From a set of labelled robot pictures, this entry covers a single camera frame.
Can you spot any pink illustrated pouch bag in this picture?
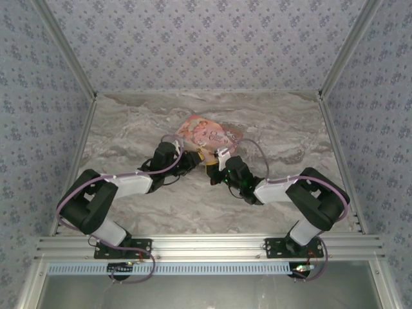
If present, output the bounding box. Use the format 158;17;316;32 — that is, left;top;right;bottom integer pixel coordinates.
175;115;245;164

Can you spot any right small circuit board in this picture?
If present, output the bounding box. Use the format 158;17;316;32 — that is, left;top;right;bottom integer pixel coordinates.
289;263;315;277

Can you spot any small circuit board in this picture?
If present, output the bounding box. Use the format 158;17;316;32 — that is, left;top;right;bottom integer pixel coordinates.
107;262;135;274
289;263;315;277

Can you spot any left small circuit board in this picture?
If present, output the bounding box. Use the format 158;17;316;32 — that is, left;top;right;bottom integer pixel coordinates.
107;262;135;274

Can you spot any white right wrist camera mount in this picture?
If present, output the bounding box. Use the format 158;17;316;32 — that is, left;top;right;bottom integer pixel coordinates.
216;146;230;172

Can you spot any aluminium mounting rail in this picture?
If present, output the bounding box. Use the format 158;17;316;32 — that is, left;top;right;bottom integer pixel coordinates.
34;234;386;262

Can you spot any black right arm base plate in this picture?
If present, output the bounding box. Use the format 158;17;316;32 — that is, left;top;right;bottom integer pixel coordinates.
265;238;324;259

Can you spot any white slotted cable duct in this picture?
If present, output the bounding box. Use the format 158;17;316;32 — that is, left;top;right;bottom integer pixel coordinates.
47;262;292;276

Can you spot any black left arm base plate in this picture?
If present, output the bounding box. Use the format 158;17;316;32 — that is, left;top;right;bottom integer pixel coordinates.
93;238;153;259

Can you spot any aluminium frame post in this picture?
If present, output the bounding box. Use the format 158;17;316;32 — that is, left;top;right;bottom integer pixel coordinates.
32;0;98;99
317;0;384;97

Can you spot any aluminium lower frame leg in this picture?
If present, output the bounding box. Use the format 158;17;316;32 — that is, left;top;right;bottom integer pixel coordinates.
368;260;400;309
15;260;50;309

